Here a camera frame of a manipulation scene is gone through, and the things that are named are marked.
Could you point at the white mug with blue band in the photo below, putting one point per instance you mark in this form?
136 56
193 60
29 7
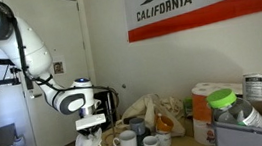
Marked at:
163 140

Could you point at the grey-blue mug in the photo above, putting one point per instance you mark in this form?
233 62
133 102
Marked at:
137 126

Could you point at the cream canvas tote bag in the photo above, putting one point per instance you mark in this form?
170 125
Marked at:
142 108

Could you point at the small photo on door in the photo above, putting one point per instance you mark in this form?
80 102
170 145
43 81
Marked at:
58 68

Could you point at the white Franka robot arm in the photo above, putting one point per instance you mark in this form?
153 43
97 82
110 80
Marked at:
34 51

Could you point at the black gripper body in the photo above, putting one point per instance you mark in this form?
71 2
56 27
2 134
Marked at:
89 131

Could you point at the white door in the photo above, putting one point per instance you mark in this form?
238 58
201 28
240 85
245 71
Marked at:
63 41

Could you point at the black door lock pad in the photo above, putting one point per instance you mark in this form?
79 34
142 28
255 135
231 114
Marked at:
30 84

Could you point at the grey storage bin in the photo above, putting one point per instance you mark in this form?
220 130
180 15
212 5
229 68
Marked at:
246 139

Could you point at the green bottle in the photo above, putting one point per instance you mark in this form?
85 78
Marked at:
188 106

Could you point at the clear jar with green lid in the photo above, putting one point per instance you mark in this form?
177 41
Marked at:
234 110

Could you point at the orange mug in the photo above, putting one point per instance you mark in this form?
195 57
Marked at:
164 124

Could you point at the orange toilet paper pack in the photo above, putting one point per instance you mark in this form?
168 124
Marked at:
199 108

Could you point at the white canister with black label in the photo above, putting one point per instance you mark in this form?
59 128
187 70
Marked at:
256 88

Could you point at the California Republic flag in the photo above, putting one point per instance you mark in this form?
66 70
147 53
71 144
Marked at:
198 17

